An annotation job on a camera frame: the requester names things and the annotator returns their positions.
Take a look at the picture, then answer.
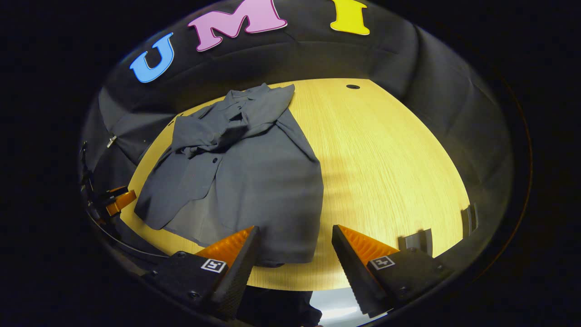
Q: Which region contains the grey table edge bracket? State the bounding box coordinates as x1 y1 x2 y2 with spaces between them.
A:
461 203 479 238
398 228 433 257

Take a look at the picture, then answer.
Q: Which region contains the black cable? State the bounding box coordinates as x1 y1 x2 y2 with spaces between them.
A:
84 209 171 262

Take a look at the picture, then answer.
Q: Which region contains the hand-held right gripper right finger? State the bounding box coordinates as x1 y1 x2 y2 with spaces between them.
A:
331 224 454 318

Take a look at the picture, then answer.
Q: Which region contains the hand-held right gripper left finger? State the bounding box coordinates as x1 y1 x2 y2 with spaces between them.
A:
143 226 261 321

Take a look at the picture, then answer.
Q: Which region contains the grey button shirt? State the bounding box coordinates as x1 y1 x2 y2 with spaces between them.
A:
134 83 324 268

